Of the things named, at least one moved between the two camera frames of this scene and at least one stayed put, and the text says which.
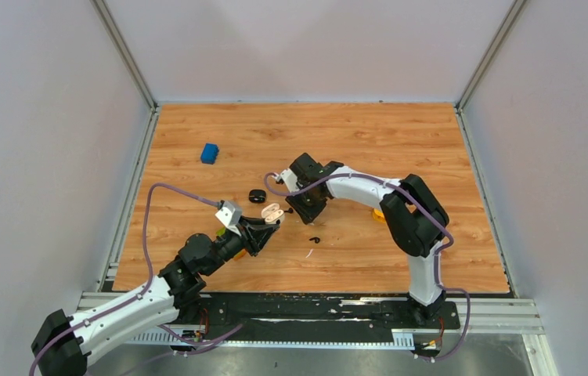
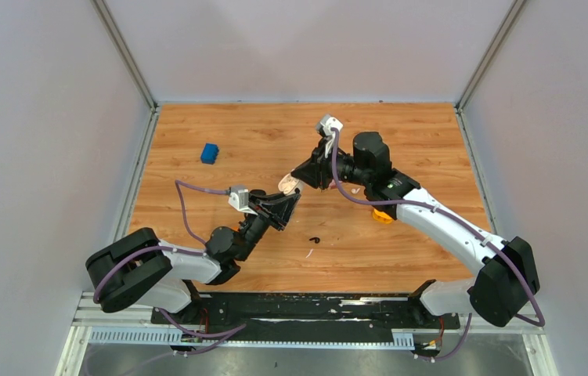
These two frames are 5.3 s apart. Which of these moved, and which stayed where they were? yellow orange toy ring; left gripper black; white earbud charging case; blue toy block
Moved: left gripper black; white earbud charging case
Stayed: yellow orange toy ring; blue toy block
